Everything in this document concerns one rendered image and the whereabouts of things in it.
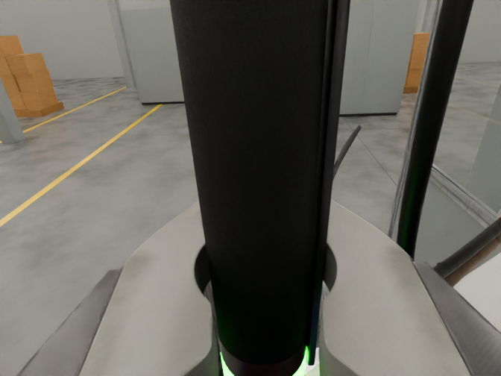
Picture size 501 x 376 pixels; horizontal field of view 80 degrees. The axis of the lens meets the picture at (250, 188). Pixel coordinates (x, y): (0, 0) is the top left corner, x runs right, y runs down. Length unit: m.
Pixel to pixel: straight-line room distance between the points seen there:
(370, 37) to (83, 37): 10.81
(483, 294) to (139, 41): 7.45
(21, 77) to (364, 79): 6.93
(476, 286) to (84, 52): 13.94
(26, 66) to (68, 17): 6.29
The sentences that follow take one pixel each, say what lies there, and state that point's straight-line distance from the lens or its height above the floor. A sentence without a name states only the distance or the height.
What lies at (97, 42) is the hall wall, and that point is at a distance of 13.79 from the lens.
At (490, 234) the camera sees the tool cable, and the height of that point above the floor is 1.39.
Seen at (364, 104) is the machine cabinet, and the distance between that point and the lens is 5.94.
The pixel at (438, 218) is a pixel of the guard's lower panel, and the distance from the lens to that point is 1.42.
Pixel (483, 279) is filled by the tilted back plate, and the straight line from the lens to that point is 0.56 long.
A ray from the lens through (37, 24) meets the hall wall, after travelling 14.87.
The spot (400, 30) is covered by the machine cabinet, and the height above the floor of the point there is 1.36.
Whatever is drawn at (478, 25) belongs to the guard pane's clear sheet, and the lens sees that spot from 1.32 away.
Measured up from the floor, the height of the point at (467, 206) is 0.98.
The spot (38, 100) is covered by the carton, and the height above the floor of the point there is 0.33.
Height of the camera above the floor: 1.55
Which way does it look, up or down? 28 degrees down
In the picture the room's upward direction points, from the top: 3 degrees counter-clockwise
